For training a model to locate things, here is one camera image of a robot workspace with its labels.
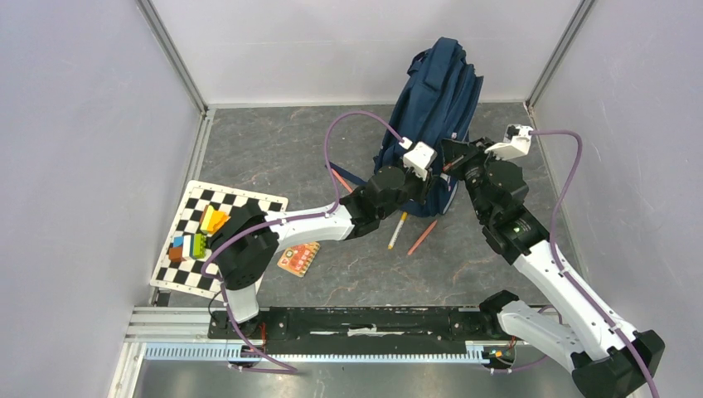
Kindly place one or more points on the yellow white marker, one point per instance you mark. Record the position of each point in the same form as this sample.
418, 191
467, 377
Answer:
397, 230

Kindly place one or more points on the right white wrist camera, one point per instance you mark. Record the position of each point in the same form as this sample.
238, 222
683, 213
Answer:
516, 143

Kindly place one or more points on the orange pencil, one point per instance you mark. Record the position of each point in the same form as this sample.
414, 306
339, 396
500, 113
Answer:
422, 237
342, 181

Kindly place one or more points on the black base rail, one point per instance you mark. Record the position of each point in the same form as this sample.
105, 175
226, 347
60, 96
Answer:
370, 330

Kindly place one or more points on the navy blue backpack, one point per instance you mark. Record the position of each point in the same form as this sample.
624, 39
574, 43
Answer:
437, 102

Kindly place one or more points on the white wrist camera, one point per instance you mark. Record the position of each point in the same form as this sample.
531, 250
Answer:
516, 143
417, 158

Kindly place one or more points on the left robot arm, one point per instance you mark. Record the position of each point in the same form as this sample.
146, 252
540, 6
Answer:
243, 247

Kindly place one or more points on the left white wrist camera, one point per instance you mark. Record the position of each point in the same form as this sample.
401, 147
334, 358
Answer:
417, 158

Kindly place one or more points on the orange card pack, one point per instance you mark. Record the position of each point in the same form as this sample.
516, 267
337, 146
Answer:
297, 259

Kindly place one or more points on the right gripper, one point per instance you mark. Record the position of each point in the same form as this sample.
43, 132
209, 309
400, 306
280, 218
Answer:
455, 149

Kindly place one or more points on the colourful blocks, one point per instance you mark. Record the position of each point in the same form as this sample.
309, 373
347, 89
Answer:
191, 244

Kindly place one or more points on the aluminium frame rail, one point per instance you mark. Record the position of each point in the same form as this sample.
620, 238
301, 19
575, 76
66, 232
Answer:
206, 334

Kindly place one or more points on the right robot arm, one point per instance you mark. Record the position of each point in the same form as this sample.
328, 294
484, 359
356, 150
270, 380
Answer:
605, 355

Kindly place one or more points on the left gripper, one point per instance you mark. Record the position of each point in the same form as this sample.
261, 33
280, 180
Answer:
423, 185

